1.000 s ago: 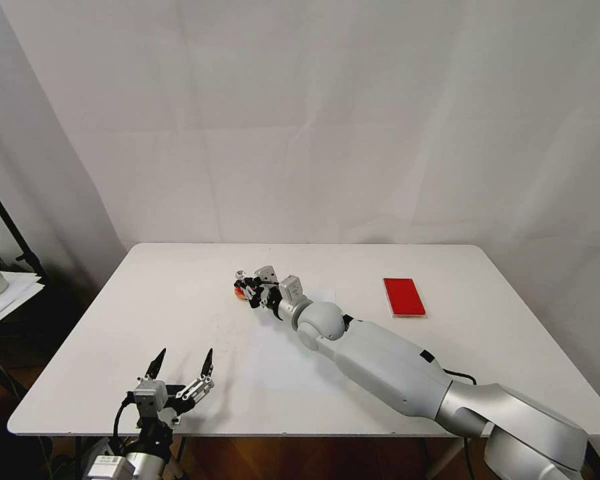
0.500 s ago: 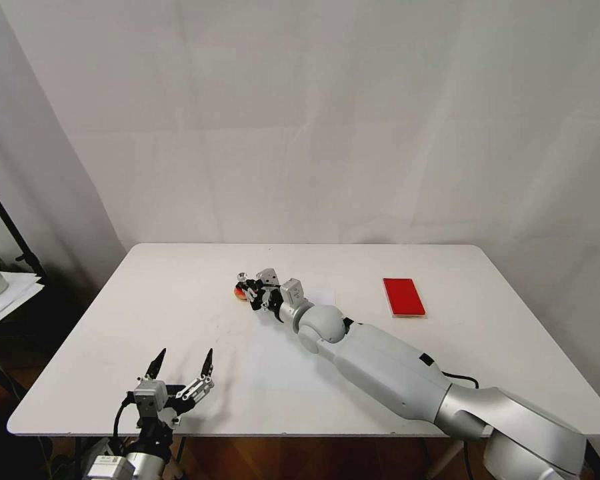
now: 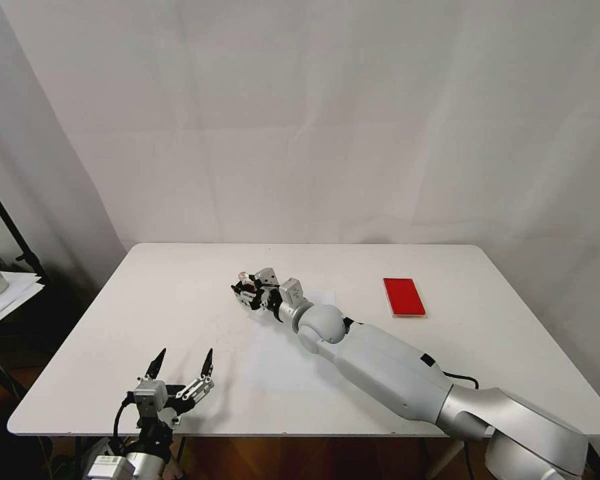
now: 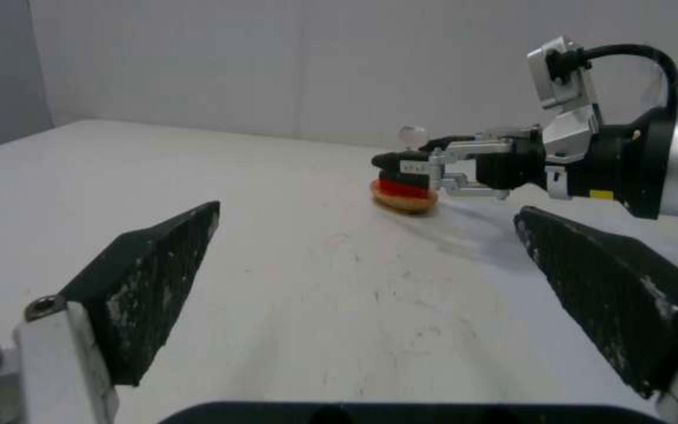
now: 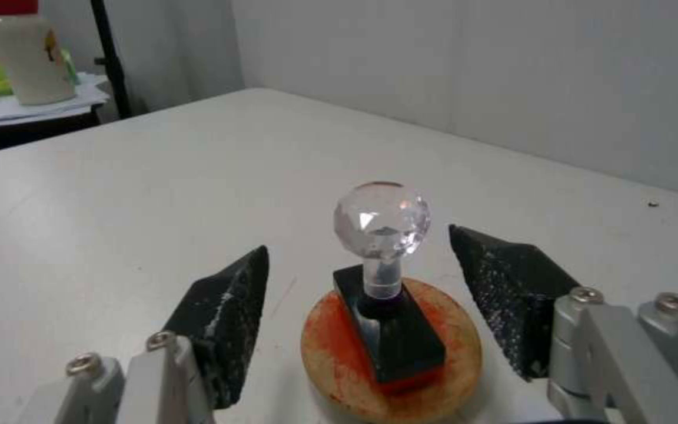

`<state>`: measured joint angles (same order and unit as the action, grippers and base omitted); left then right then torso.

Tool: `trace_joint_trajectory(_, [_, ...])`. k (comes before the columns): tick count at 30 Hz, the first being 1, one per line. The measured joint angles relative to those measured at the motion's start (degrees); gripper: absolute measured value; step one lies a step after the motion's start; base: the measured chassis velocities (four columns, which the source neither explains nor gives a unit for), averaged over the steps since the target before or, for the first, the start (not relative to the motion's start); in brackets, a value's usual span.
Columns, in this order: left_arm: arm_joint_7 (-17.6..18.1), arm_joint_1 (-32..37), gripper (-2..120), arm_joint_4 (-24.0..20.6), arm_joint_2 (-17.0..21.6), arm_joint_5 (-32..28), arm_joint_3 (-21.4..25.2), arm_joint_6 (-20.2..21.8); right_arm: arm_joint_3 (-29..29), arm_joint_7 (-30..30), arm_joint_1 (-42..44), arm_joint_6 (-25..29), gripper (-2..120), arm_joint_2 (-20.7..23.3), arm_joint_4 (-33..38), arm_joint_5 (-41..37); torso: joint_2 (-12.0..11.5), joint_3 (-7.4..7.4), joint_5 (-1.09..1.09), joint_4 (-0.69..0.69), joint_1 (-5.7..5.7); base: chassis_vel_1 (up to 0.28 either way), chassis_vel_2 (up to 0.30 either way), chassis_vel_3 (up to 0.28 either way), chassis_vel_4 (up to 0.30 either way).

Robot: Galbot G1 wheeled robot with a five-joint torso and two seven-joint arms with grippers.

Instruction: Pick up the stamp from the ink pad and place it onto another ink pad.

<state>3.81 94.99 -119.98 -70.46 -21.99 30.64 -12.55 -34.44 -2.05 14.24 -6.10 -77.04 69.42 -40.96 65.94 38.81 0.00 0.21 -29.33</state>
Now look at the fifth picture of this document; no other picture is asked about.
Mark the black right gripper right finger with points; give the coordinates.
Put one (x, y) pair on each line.
(515, 291)

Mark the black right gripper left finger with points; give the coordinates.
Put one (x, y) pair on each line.
(221, 318)

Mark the black stamp with crystal knob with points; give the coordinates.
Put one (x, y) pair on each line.
(383, 282)

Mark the round red ink pad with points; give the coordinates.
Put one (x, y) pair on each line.
(339, 353)

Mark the white paper sheets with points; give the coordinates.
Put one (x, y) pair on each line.
(50, 106)

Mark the dark side table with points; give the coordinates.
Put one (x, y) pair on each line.
(21, 130)

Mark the black stand pole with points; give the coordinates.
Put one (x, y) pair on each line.
(109, 57)

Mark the white bottle with red cap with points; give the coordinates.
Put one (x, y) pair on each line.
(28, 53)

